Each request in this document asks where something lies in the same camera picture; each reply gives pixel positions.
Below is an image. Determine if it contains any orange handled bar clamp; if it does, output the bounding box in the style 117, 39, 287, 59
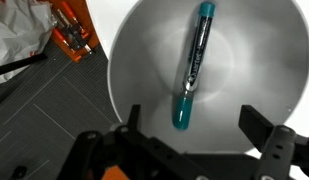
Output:
52, 9, 94, 54
61, 1, 89, 38

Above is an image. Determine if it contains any white plastic bag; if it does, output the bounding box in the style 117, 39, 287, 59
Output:
0, 0, 56, 84

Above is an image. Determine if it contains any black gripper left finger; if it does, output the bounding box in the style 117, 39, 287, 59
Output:
127, 104, 141, 131

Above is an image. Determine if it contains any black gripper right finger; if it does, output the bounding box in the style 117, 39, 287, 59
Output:
238, 105, 274, 151

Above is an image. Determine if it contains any teal capped dry-erase marker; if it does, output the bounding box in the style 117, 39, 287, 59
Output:
172, 2, 216, 130

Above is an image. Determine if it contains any white round bowl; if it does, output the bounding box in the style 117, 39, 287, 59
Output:
108, 0, 309, 153

